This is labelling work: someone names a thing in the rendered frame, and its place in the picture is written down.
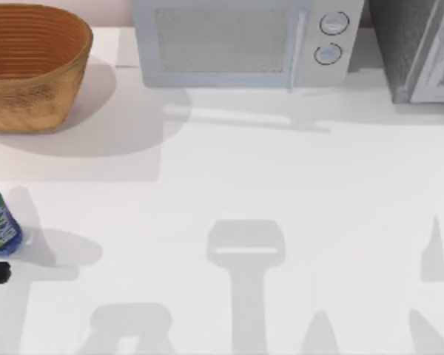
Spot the microwave oven door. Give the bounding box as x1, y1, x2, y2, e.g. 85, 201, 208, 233
132, 0, 309, 89

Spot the pale microwave oven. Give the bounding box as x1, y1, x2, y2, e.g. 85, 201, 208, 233
131, 0, 366, 93

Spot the round microwave knob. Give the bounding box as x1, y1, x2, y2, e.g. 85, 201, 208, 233
313, 41, 344, 67
319, 10, 351, 36

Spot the brown woven basket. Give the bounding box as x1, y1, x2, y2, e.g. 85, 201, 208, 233
0, 4, 94, 135

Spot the blue bottle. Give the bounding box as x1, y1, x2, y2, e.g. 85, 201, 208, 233
0, 176, 23, 257

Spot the microwave door handle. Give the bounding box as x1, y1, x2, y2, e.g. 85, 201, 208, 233
289, 10, 306, 93

